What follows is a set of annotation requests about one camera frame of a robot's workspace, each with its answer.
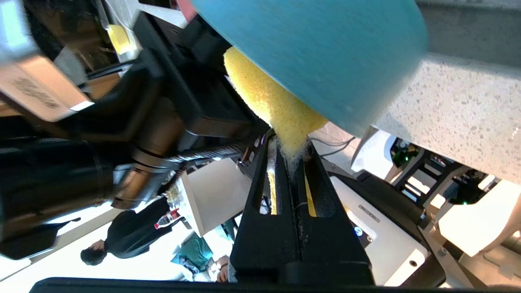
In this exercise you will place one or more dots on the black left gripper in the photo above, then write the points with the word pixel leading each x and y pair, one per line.
pixel 203 101

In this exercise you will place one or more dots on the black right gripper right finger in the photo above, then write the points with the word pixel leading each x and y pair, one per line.
pixel 333 252

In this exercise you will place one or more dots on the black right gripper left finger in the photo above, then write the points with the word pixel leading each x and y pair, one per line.
pixel 264 252

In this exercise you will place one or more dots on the yellow green sponge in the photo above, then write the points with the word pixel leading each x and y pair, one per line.
pixel 268 93

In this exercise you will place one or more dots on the teal bowl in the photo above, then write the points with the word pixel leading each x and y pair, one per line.
pixel 317 53

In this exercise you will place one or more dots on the white black robot base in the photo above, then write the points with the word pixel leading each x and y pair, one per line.
pixel 386 244

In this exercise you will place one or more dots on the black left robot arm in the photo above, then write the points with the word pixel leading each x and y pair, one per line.
pixel 49 179

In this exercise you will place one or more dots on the pink plate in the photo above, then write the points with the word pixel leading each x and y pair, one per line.
pixel 186 8

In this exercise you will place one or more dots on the person in teal clothes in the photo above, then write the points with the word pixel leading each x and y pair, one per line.
pixel 195 252

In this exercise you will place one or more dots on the white table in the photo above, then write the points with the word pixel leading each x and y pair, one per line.
pixel 215 195

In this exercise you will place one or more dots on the small yellow pad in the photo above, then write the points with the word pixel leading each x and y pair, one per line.
pixel 121 38

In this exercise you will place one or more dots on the red capped plastic bottle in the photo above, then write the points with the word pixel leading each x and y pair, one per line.
pixel 165 220

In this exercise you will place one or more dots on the person in black clothes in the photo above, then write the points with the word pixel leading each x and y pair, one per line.
pixel 134 236

